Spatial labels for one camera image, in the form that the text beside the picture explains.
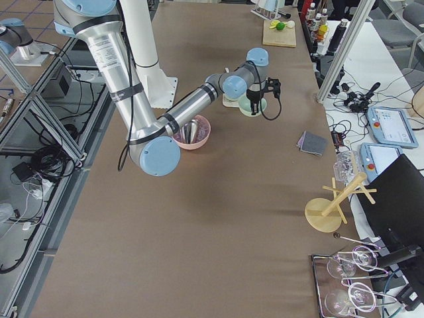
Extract black water bottle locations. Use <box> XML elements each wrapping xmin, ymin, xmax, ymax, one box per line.
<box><xmin>327</xmin><ymin>19</ymin><xmax>348</xmax><ymax>56</ymax></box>

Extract grey folded cloth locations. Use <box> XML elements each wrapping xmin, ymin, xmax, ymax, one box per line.
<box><xmin>300</xmin><ymin>131</ymin><xmax>328</xmax><ymax>156</ymax></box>

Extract green bowl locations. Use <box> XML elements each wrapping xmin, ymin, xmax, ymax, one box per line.
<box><xmin>238</xmin><ymin>95</ymin><xmax>261</xmax><ymax>117</ymax></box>

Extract wooden cutting board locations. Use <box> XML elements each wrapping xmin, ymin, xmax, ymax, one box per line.
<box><xmin>262</xmin><ymin>20</ymin><xmax>296</xmax><ymax>48</ymax></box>

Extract metal ice scoop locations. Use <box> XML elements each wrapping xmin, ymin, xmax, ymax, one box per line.
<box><xmin>180</xmin><ymin>119</ymin><xmax>199</xmax><ymax>144</ymax></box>

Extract wine glass upper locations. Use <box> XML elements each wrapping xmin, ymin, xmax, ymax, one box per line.
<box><xmin>327</xmin><ymin>245</ymin><xmax>377</xmax><ymax>279</ymax></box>

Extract aluminium frame post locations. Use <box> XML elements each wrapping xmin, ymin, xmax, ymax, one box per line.
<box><xmin>317</xmin><ymin>0</ymin><xmax>375</xmax><ymax>104</ymax></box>

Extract clear plastic cup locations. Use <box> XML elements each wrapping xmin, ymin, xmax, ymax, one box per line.
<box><xmin>333</xmin><ymin>150</ymin><xmax>363</xmax><ymax>184</ymax></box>

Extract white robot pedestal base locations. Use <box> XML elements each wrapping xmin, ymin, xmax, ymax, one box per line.
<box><xmin>119</xmin><ymin>0</ymin><xmax>178</xmax><ymax>109</ymax></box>

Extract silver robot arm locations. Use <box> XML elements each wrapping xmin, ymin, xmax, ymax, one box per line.
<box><xmin>54</xmin><ymin>1</ymin><xmax>281</xmax><ymax>177</ymax></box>

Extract black monitor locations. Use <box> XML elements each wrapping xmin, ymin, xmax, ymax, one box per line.
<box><xmin>358</xmin><ymin>154</ymin><xmax>423</xmax><ymax>249</ymax></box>

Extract wine glass lower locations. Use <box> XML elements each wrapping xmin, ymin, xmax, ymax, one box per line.
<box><xmin>324</xmin><ymin>282</ymin><xmax>376</xmax><ymax>317</ymax></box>

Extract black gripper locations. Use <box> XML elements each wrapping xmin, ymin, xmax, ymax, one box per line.
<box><xmin>246</xmin><ymin>78</ymin><xmax>281</xmax><ymax>115</ymax></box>

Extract wire glass rack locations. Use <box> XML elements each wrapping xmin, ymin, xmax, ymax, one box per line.
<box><xmin>311</xmin><ymin>232</ymin><xmax>399</xmax><ymax>317</ymax></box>

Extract blue teach pendant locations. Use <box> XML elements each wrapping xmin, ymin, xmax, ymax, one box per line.
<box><xmin>366</xmin><ymin>106</ymin><xmax>419</xmax><ymax>148</ymax></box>
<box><xmin>360</xmin><ymin>142</ymin><xmax>403</xmax><ymax>182</ymax></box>

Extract wooden mug tree stand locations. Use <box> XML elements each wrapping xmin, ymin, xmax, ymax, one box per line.
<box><xmin>305</xmin><ymin>172</ymin><xmax>378</xmax><ymax>233</ymax></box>

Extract clear ice cubes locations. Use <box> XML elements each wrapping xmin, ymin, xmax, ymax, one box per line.
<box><xmin>174</xmin><ymin>117</ymin><xmax>211</xmax><ymax>144</ymax></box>

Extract wine glass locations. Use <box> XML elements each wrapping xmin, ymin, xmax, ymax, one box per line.
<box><xmin>327</xmin><ymin>245</ymin><xmax>377</xmax><ymax>279</ymax></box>
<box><xmin>324</xmin><ymin>282</ymin><xmax>376</xmax><ymax>317</ymax></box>

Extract beige rabbit tray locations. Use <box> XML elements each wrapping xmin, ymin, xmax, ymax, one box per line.
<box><xmin>222</xmin><ymin>94</ymin><xmax>240</xmax><ymax>108</ymax></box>

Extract blue teach pendant near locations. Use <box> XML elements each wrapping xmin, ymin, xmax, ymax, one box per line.
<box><xmin>360</xmin><ymin>142</ymin><xmax>403</xmax><ymax>182</ymax></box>

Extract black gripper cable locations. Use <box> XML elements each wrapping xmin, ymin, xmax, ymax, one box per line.
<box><xmin>260</xmin><ymin>94</ymin><xmax>283</xmax><ymax>121</ymax></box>

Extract blue teach pendant far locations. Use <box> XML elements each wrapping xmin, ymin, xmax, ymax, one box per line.
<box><xmin>366</xmin><ymin>106</ymin><xmax>419</xmax><ymax>148</ymax></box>

